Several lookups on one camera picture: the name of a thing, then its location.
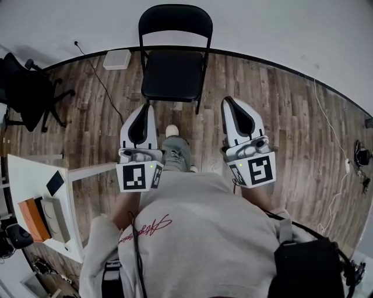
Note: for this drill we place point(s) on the black folding chair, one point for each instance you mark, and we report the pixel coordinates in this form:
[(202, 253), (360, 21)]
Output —
[(172, 74)]

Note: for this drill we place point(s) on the orange box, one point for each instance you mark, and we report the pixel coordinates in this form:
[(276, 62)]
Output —
[(33, 219)]

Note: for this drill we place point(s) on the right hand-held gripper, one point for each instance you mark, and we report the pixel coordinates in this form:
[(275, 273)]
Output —
[(259, 170)]

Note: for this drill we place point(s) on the white flat box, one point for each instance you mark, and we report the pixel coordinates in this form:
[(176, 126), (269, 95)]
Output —
[(117, 59)]

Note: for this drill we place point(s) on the grey sweatshirt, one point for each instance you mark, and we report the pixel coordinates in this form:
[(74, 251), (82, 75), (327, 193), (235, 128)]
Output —
[(198, 232)]

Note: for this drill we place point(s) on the black round device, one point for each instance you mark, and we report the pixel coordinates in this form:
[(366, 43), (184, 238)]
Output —
[(16, 237)]

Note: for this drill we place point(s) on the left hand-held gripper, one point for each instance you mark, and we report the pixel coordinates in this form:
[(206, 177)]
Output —
[(134, 177)]

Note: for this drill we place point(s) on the black office chair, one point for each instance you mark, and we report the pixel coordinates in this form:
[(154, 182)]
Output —
[(26, 93)]

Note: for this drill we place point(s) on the black flat card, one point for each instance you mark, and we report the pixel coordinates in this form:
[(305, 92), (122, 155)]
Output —
[(54, 182)]

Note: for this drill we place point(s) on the grey jeans leg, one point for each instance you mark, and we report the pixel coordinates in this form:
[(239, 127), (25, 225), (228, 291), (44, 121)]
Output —
[(176, 155)]

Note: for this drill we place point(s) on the white table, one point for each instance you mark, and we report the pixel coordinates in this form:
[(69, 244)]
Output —
[(29, 180)]

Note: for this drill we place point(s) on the cream shoe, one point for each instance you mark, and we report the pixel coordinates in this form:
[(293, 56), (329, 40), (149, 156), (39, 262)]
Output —
[(172, 130)]

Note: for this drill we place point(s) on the black waist bag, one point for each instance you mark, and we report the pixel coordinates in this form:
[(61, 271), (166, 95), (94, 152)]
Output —
[(306, 270)]

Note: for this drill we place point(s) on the person's left forearm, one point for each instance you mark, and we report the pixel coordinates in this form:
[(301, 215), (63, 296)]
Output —
[(125, 206)]

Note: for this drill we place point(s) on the person's right forearm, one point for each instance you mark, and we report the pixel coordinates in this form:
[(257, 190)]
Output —
[(262, 198)]

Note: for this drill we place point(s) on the grey box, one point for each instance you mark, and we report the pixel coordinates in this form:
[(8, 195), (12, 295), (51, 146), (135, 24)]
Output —
[(55, 219)]

